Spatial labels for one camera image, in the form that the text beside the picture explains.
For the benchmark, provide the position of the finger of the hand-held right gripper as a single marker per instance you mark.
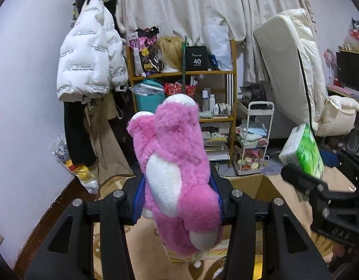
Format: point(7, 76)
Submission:
point(302, 179)

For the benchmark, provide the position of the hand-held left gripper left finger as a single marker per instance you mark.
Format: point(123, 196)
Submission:
point(140, 199)

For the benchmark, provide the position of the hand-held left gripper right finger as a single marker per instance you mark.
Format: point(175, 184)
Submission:
point(218, 199)

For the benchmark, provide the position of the green tissue pack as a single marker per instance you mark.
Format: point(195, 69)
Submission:
point(306, 151)

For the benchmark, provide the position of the pink plush bear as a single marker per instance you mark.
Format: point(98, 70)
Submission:
point(176, 163)

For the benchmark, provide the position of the brown cardboard box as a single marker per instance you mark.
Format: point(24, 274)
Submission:
point(255, 188)

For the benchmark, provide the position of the stack of books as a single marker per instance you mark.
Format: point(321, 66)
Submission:
point(216, 144)

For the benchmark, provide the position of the white trolley cart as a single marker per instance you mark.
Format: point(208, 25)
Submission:
point(255, 140)

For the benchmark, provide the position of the beige trench coat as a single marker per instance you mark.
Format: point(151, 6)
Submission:
point(106, 140)

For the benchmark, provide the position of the plastic bag of plush toys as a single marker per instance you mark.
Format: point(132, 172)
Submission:
point(74, 166)

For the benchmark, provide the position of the cream pillow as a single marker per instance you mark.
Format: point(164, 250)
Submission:
point(338, 113)

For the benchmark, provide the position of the black garment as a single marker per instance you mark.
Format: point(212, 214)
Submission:
point(77, 134)

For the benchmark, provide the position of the group of white bottles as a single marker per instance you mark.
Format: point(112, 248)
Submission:
point(216, 106)

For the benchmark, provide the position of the teal storage bag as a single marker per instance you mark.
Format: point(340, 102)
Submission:
point(147, 94)

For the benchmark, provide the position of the wooden shelf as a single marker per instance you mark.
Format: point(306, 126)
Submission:
point(230, 93)

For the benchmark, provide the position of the white mattress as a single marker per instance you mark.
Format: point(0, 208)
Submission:
point(290, 64)

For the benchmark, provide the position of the red patterned bag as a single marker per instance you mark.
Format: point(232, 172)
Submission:
point(179, 89)

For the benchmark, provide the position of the black monitor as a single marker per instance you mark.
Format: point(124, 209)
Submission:
point(351, 70)

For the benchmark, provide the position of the pink fan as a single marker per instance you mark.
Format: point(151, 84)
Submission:
point(329, 57)

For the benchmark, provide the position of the black printed box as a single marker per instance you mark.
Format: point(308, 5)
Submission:
point(197, 58)

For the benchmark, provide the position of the purple printed bag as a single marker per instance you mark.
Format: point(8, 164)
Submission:
point(146, 54)

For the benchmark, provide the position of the blond wig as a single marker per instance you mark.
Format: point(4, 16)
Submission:
point(170, 51)

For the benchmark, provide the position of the clear plastic bag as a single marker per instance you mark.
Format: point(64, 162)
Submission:
point(218, 46)

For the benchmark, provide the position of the white puffer jacket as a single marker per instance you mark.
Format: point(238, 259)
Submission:
point(89, 52)

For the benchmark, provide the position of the cartoon cat decoration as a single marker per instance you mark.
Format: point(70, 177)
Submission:
point(357, 30)

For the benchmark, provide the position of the cream floral curtain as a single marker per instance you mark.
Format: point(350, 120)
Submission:
point(197, 8)

